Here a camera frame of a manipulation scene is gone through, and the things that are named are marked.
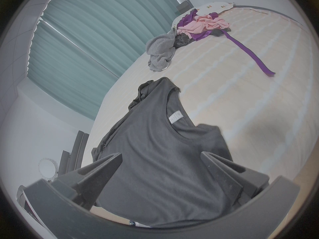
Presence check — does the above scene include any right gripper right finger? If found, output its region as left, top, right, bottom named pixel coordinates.
left=200, top=151, right=270, bottom=205

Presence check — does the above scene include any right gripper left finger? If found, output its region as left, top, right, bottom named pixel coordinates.
left=51, top=153, right=123, bottom=211

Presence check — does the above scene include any black T-shirt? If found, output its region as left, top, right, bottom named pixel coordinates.
left=91, top=77, right=250, bottom=229

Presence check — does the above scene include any bed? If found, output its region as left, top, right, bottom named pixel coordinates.
left=88, top=0, right=316, bottom=230

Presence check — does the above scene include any pile of clothes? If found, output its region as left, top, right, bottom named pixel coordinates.
left=175, top=9, right=276, bottom=77

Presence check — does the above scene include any dark grey chair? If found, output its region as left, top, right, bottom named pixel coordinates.
left=58, top=130, right=90, bottom=177

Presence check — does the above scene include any blue-green curtain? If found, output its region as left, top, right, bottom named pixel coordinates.
left=26, top=0, right=184, bottom=122

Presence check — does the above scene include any grey garment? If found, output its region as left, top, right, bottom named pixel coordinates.
left=146, top=30, right=178, bottom=72

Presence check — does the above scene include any white printed pillow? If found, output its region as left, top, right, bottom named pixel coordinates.
left=173, top=1, right=236, bottom=27

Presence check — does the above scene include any dark bedside table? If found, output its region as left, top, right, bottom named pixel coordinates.
left=176, top=1, right=193, bottom=12

